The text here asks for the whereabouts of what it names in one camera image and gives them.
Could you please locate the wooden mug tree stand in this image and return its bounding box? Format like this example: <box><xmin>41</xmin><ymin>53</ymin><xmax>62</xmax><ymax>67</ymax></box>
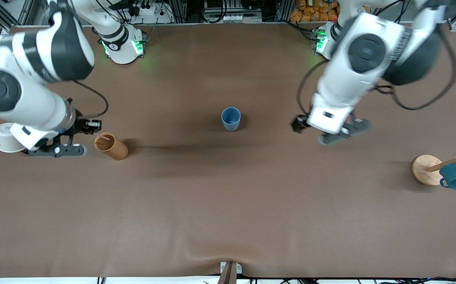
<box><xmin>412</xmin><ymin>141</ymin><xmax>456</xmax><ymax>186</ymax></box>

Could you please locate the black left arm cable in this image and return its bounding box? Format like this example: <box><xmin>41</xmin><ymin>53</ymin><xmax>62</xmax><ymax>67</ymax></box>
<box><xmin>374</xmin><ymin>22</ymin><xmax>456</xmax><ymax>111</ymax></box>

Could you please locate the white power strip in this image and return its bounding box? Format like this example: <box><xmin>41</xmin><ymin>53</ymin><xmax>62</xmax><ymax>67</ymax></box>
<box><xmin>127</xmin><ymin>2</ymin><xmax>173</xmax><ymax>23</ymax></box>

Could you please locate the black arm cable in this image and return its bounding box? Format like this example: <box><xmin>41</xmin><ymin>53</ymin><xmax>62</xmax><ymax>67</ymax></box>
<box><xmin>72</xmin><ymin>80</ymin><xmax>109</xmax><ymax>120</ymax></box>
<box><xmin>374</xmin><ymin>22</ymin><xmax>456</xmax><ymax>111</ymax></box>

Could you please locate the grey metal table bracket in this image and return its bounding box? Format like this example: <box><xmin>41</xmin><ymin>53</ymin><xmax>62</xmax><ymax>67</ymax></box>
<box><xmin>217</xmin><ymin>261</ymin><xmax>243</xmax><ymax>284</ymax></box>

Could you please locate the white ceramic cup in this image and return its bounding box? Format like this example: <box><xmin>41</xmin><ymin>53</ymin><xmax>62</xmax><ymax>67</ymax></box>
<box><xmin>0</xmin><ymin>122</ymin><xmax>28</xmax><ymax>153</ymax></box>

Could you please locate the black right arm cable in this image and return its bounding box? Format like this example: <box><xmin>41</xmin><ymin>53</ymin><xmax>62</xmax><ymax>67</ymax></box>
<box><xmin>72</xmin><ymin>80</ymin><xmax>109</xmax><ymax>120</ymax></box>

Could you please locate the orange bread pile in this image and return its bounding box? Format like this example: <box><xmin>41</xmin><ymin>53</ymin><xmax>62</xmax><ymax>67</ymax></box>
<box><xmin>290</xmin><ymin>0</ymin><xmax>341</xmax><ymax>22</ymax></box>

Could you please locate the teal enamel mug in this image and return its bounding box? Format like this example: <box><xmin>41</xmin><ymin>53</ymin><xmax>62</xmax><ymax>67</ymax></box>
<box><xmin>439</xmin><ymin>163</ymin><xmax>456</xmax><ymax>190</ymax></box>

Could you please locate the thin black cable loop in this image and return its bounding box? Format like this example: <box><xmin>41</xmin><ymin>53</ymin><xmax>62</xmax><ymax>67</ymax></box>
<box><xmin>296</xmin><ymin>59</ymin><xmax>331</xmax><ymax>119</ymax></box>

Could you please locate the blue plastic cup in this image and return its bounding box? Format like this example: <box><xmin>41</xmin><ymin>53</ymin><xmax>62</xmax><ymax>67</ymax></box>
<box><xmin>221</xmin><ymin>107</ymin><xmax>241</xmax><ymax>132</ymax></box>

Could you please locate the bamboo cylinder holder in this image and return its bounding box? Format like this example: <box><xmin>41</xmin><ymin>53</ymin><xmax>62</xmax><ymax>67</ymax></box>
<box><xmin>94</xmin><ymin>133</ymin><xmax>129</xmax><ymax>161</ymax></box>

